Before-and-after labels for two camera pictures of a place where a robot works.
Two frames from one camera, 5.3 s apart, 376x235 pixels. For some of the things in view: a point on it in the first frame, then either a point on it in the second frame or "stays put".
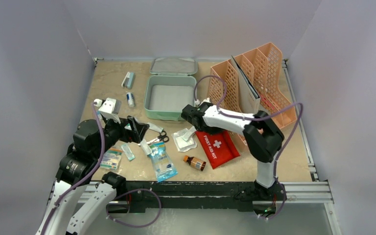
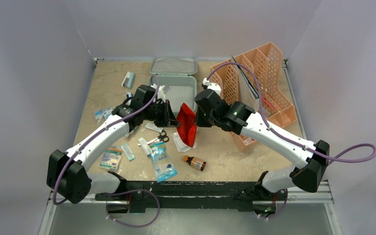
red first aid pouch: (218, 148) to (187, 129)
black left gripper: (129, 134) to (168, 118)
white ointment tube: (153, 127) stays put
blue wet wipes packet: (163, 167) stays put
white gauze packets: (184, 139) stays put
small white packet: (146, 147) stays put
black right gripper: (190, 113) to (199, 114)
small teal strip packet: (128, 152) stays put
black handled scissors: (162, 137) stays put
